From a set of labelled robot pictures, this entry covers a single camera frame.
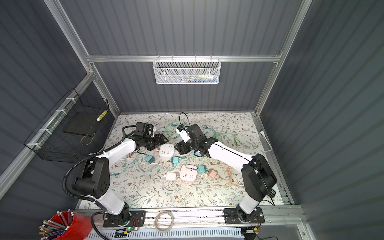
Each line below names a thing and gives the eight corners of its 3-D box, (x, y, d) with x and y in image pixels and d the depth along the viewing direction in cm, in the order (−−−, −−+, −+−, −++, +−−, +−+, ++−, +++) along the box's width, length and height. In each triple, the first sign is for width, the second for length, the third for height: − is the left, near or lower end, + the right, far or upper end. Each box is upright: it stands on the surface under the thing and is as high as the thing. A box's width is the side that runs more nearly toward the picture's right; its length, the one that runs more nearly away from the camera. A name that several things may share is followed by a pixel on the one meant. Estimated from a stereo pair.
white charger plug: (166, 180, 88) (165, 178, 86) (167, 174, 90) (166, 172, 88) (176, 180, 88) (175, 178, 86) (176, 174, 90) (175, 172, 88)
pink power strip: (179, 182, 87) (179, 180, 84) (181, 166, 93) (180, 164, 91) (197, 182, 87) (197, 180, 84) (197, 166, 93) (197, 164, 91)
